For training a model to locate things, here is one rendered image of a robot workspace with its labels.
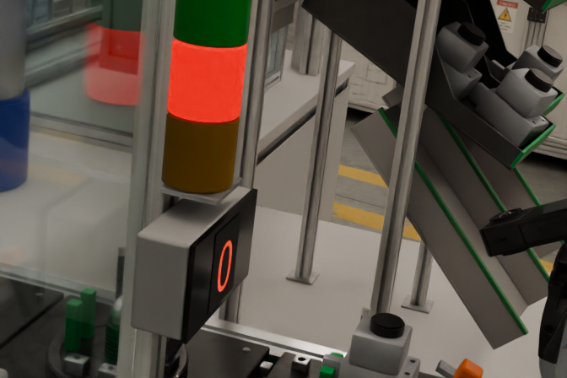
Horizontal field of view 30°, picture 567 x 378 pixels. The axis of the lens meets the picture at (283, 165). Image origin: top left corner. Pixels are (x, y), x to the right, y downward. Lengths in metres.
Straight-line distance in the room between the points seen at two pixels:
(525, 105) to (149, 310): 0.54
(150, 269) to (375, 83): 4.54
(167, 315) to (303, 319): 0.73
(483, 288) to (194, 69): 0.54
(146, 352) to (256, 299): 0.69
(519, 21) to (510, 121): 3.83
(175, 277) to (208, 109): 0.11
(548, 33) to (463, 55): 3.81
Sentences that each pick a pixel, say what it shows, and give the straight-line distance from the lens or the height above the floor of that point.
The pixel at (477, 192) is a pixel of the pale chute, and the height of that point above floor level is 1.11.
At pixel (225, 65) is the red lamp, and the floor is 1.35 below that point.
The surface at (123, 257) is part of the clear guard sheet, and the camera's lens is 0.72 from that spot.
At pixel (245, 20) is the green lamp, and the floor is 1.38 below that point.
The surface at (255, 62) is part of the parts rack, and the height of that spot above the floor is 1.25.
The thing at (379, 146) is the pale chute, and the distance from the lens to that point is 1.13.
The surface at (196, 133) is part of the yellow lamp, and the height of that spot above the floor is 1.30.
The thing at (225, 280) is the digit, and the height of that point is 1.19.
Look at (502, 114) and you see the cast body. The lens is 1.13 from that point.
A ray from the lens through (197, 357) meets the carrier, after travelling 1.09.
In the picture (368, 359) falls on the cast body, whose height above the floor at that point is 1.07.
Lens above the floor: 1.52
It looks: 19 degrees down
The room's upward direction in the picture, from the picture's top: 7 degrees clockwise
